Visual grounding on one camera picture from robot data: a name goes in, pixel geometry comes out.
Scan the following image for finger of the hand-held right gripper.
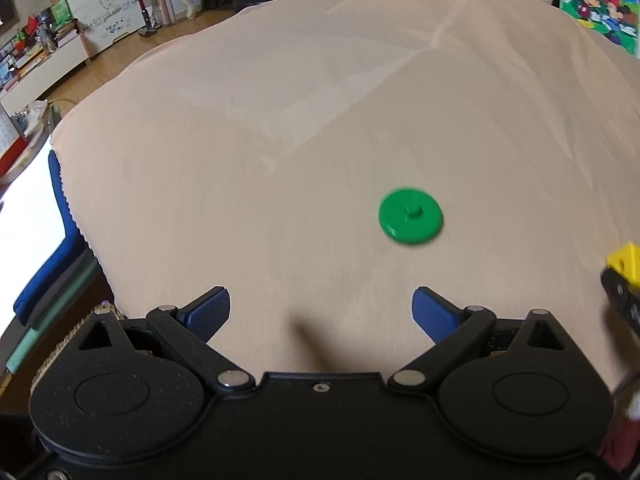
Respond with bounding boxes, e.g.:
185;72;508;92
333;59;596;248
600;267;640;326

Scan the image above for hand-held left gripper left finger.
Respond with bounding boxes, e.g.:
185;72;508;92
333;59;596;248
75;286;253;391

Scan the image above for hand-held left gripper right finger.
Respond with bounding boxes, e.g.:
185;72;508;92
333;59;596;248
389;286;573;390

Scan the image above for yellow toy cube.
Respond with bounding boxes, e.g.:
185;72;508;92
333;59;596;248
605;241;640;291

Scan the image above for green toy disc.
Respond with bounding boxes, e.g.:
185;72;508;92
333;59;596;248
377;187;444;246

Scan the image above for dark red cloth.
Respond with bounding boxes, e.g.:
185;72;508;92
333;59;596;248
600;385;640;472

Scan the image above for green mat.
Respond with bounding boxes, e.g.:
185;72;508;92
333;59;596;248
5;250;107;376

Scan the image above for blue cushion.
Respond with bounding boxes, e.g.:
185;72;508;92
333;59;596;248
14;150;87;328

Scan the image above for beige cloth cover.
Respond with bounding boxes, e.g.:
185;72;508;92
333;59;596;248
50;0;640;396

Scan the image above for white board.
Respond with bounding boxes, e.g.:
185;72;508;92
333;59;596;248
0;145;68;341

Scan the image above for red box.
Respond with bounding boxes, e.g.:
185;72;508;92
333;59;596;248
0;135;37;178

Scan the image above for cartoon picture board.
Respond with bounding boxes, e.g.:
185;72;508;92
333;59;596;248
560;0;640;56

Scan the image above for low white shelf unit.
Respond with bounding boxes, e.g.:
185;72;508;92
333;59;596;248
0;35;93;106

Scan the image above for white cabinet with drawings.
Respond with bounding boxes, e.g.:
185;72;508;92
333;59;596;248
52;0;143;56

